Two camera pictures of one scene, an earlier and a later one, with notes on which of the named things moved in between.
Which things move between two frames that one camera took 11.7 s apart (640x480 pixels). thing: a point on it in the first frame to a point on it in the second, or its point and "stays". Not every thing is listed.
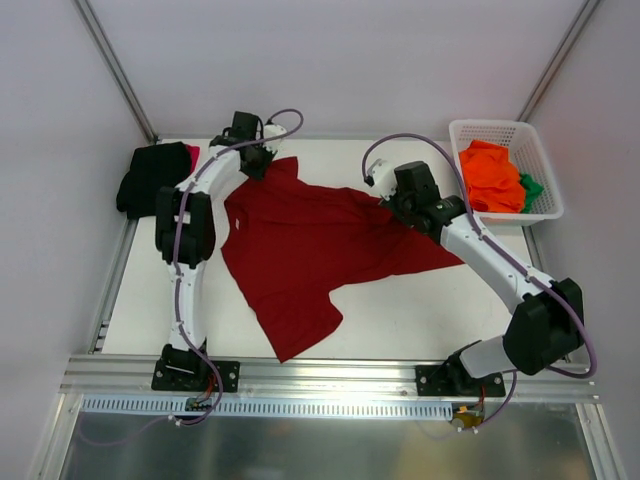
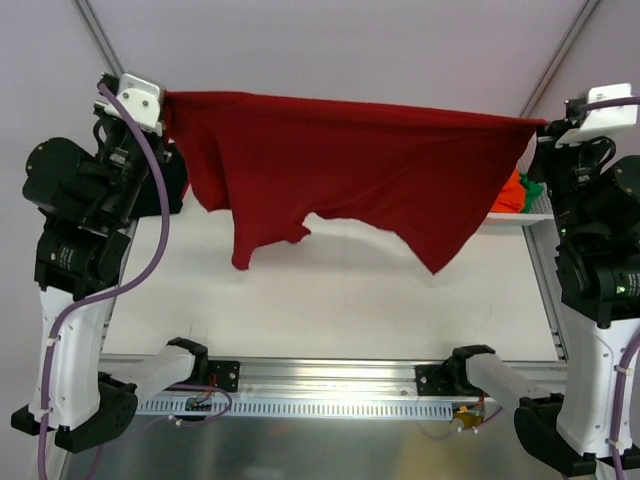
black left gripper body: (258, 163) to (163, 163)
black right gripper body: (397, 203) to (545, 138)
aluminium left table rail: (103, 323) stays
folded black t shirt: (152, 167) stays
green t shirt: (532, 191) stays
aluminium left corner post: (118, 69) stays
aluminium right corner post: (580, 22) stays
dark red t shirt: (288, 244) to (422, 176)
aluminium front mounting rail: (331, 378) stays
